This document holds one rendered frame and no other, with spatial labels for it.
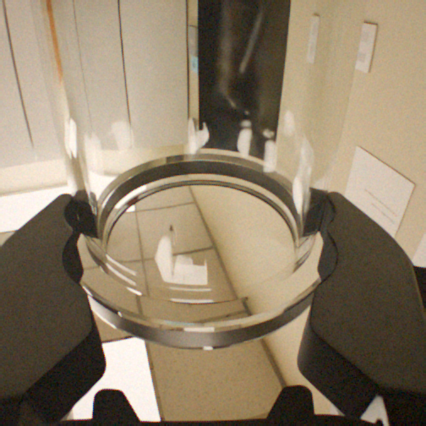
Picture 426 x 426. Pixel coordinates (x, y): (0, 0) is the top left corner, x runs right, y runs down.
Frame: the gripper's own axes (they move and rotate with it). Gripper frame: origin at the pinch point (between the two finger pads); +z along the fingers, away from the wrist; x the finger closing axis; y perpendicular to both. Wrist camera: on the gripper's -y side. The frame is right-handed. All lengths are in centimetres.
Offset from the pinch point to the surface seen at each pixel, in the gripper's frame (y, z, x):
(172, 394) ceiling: 147, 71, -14
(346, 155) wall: 27, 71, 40
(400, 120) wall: 12, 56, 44
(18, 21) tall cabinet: -13, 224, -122
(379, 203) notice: 33, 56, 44
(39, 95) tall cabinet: 41, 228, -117
